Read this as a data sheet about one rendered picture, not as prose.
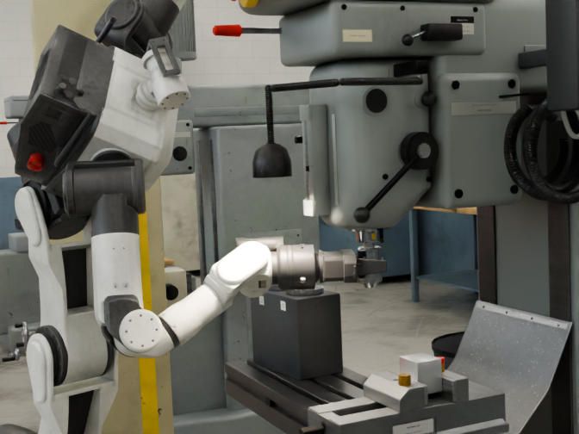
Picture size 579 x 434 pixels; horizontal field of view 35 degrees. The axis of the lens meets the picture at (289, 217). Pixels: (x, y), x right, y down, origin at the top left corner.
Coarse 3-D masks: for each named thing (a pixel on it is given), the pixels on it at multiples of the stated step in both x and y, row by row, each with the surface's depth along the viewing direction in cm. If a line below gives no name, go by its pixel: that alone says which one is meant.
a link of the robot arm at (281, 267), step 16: (240, 240) 183; (256, 240) 183; (272, 240) 183; (272, 256) 179; (288, 256) 178; (272, 272) 178; (288, 272) 177; (240, 288) 184; (256, 288) 181; (288, 288) 180
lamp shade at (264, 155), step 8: (272, 144) 167; (256, 152) 167; (264, 152) 166; (272, 152) 166; (280, 152) 166; (288, 152) 168; (256, 160) 167; (264, 160) 166; (272, 160) 165; (280, 160) 166; (288, 160) 167; (256, 168) 167; (264, 168) 166; (272, 168) 165; (280, 168) 166; (288, 168) 167; (256, 176) 167; (264, 176) 166; (272, 176) 166; (280, 176) 166; (288, 176) 167
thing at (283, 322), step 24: (264, 312) 221; (288, 312) 211; (312, 312) 210; (336, 312) 214; (264, 336) 222; (288, 336) 212; (312, 336) 210; (336, 336) 214; (264, 360) 223; (288, 360) 213; (312, 360) 211; (336, 360) 214
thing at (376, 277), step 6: (378, 252) 180; (366, 258) 179; (372, 258) 179; (378, 258) 180; (360, 276) 181; (366, 276) 180; (372, 276) 180; (378, 276) 180; (366, 282) 180; (372, 282) 180
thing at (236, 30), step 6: (216, 30) 175; (222, 30) 176; (228, 30) 176; (234, 30) 177; (240, 30) 177; (246, 30) 178; (252, 30) 179; (258, 30) 179; (264, 30) 180; (270, 30) 180; (276, 30) 181; (234, 36) 178
